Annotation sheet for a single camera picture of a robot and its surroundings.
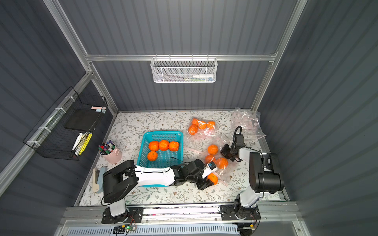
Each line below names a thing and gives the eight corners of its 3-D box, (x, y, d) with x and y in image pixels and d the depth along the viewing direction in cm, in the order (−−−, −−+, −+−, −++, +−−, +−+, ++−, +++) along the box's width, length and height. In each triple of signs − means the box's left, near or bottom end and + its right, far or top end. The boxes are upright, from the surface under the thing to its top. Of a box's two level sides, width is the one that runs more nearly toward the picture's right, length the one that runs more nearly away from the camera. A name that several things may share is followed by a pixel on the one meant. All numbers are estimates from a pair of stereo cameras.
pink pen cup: (109, 165, 93) (98, 155, 82) (108, 155, 98) (97, 144, 87) (122, 160, 95) (113, 150, 84) (121, 151, 100) (112, 139, 89)
